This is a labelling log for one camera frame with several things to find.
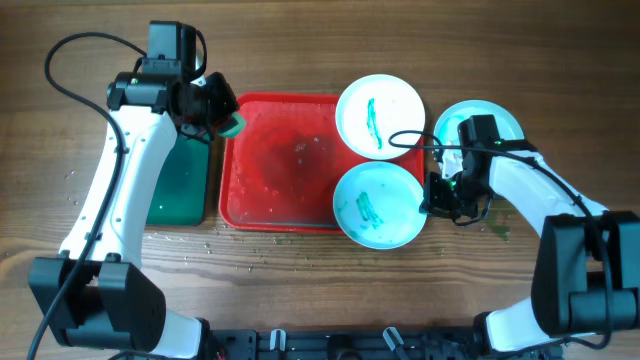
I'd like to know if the white plate top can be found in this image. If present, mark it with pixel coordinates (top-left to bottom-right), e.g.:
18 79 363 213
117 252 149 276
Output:
335 74 426 160

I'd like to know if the black cable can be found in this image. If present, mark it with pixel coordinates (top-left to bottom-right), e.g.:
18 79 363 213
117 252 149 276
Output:
387 130 616 351
27 32 151 360

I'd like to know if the black tray with green water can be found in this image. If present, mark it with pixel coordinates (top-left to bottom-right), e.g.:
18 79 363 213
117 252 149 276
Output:
146 135 211 226

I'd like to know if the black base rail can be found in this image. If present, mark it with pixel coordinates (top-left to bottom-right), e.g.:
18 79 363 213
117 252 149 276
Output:
117 325 565 360

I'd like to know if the right black cable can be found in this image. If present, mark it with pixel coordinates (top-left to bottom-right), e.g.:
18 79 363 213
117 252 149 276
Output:
387 130 616 351

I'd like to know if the light blue plate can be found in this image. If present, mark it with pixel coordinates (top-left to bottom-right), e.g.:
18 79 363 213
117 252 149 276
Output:
333 161 427 250
433 99 525 145

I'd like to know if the red plastic tray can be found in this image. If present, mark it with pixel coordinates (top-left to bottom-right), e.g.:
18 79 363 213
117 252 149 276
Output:
218 91 427 236

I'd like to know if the green scrubbing sponge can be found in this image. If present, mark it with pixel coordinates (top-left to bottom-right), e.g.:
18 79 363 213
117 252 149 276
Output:
216 112 246 139

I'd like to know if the left black cable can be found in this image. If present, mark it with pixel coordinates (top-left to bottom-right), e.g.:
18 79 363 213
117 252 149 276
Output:
27 32 151 360

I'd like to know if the light blue plate bottom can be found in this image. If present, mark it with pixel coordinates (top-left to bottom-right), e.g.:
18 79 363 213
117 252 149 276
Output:
333 161 427 250

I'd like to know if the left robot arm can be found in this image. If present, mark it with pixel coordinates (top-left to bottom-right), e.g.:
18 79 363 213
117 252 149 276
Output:
28 21 245 359

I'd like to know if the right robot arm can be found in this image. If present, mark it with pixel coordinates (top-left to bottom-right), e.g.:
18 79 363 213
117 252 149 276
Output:
420 115 639 356

